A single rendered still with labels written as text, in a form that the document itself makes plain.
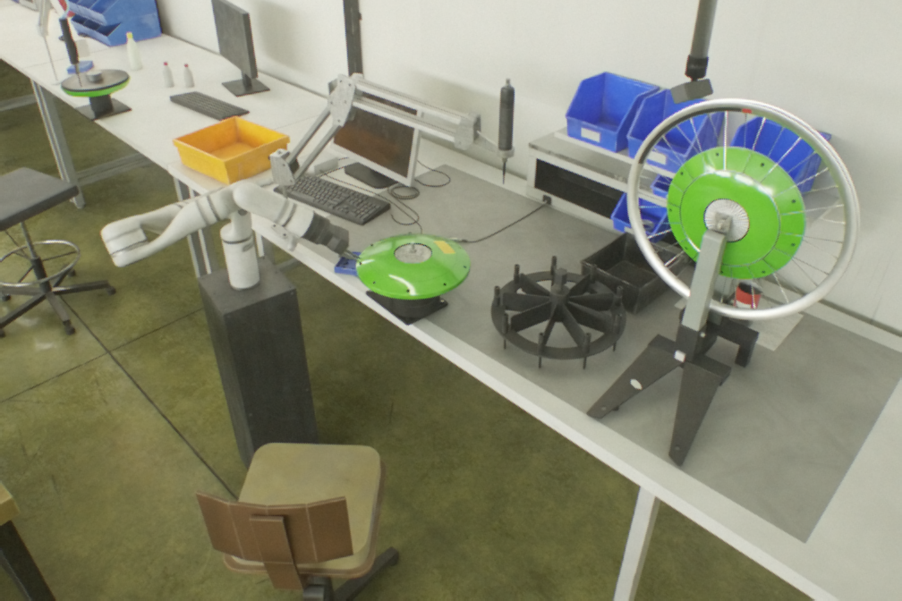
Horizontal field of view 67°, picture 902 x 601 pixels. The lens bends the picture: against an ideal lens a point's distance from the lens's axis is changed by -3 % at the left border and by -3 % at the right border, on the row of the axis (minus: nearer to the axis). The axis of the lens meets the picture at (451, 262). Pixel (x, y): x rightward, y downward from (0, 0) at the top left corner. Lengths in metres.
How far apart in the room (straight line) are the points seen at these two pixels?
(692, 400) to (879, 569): 0.49
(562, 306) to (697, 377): 0.38
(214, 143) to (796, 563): 2.54
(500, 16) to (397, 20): 0.58
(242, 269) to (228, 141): 1.02
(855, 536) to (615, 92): 1.47
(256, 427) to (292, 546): 0.91
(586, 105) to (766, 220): 0.94
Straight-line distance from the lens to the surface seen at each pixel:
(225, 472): 2.90
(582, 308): 1.86
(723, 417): 1.80
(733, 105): 1.59
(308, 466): 2.01
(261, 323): 2.27
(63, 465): 3.17
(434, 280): 1.84
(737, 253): 1.68
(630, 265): 2.26
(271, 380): 2.42
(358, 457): 2.01
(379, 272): 1.87
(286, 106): 3.54
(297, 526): 1.62
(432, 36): 2.97
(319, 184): 2.66
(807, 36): 2.13
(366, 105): 2.04
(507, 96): 1.83
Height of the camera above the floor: 2.11
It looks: 33 degrees down
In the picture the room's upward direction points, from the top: straight up
